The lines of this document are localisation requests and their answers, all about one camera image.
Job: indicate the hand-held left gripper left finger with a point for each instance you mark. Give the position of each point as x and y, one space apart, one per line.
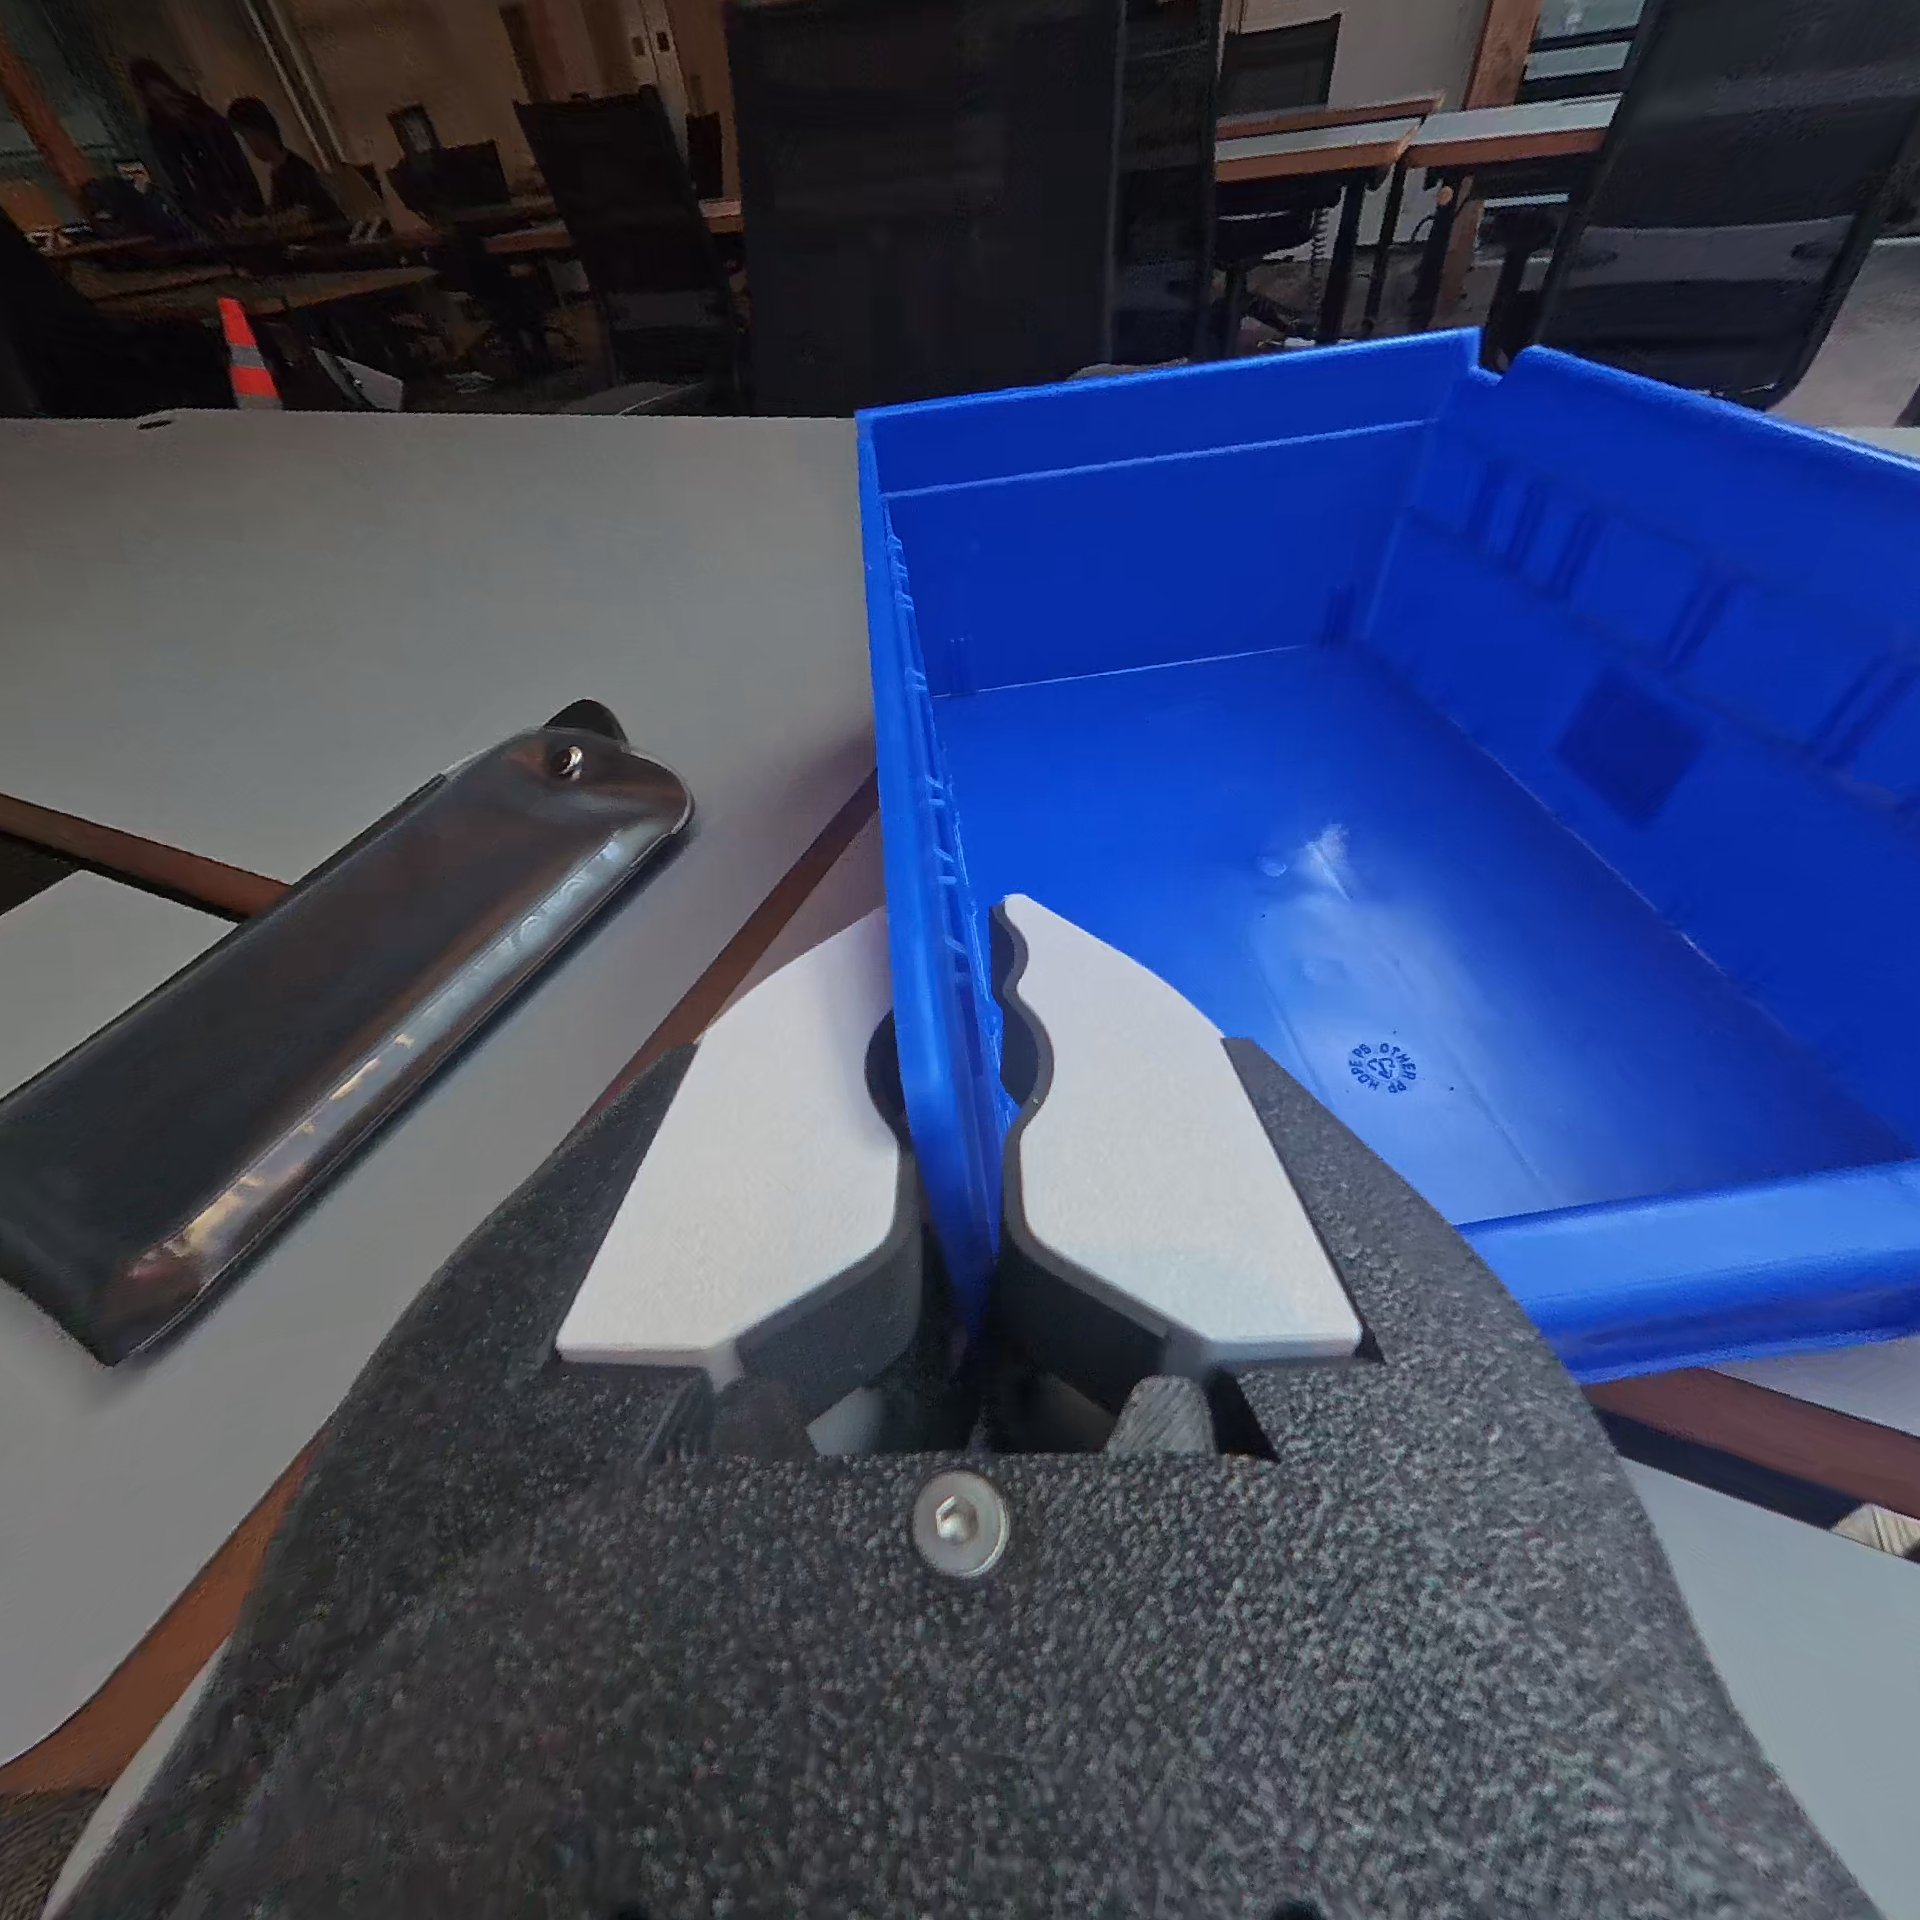
749 1200

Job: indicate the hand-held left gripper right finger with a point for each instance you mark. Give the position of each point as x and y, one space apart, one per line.
1171 1185

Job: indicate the blue plastic bin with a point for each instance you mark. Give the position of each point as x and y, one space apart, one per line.
1350 824

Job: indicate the black vinyl pouch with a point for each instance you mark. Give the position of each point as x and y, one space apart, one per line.
300 1019

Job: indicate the orange traffic cone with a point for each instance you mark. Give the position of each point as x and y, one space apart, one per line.
250 359

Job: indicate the black mesh office chair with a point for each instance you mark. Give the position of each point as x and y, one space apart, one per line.
1726 181
898 195
632 211

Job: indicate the wooden top desk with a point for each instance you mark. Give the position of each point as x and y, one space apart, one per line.
1319 152

